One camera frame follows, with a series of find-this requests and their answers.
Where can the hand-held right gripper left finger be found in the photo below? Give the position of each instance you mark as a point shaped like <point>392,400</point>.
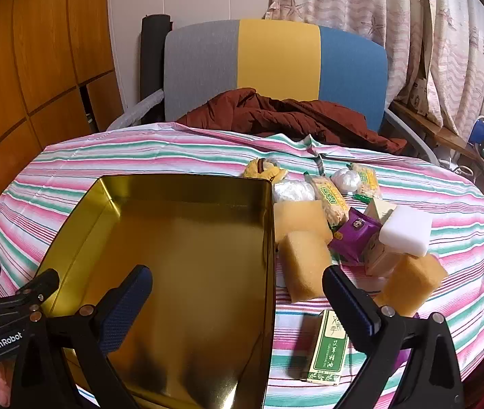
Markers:
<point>126,306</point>

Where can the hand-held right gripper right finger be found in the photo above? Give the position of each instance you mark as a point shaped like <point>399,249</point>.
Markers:
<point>354,309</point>

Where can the green medicine box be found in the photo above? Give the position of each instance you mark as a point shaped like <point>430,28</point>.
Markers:
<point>325,349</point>

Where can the cream cardboard box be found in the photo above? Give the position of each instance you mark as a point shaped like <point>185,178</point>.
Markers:
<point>380,260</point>

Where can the yellow sponge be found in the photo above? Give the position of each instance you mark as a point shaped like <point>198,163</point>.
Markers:
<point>412,283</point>
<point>305,264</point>
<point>297,219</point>

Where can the purple snack packet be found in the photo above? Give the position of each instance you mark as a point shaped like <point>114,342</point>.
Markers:
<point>352,236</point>

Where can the gold tin box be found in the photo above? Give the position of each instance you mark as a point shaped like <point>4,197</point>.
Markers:
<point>182,243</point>

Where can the white sponge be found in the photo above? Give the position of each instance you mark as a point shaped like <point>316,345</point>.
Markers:
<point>405,230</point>

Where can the yellow green cracker packet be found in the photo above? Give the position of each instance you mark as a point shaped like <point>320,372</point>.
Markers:
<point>365,181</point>
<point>331,202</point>

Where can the round clear plastic bag ball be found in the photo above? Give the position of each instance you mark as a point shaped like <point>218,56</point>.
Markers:
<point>345,179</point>

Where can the clear plastic bag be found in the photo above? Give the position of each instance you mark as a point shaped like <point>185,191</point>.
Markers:
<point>293,191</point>

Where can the person's left hand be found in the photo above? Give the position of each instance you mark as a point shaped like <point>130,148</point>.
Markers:
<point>2,381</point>

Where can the striped tablecloth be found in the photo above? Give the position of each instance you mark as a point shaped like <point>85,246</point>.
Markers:
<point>139,149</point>

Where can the yellow plush toy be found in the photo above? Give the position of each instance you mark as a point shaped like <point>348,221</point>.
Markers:
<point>263,172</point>

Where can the brown jacket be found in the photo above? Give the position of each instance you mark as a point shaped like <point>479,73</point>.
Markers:
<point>267,115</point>

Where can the blue cup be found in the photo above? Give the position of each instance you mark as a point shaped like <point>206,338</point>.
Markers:
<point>480,130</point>

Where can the wooden wardrobe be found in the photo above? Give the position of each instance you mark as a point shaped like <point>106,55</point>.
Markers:
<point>33,51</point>

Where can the black rolled mat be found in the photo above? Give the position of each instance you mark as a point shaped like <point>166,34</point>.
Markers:
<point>154,51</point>

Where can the grey yellow blue chair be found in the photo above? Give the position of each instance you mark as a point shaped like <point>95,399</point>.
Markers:
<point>276,59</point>

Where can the patterned curtain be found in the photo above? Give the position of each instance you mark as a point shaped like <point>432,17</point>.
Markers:
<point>352,0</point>

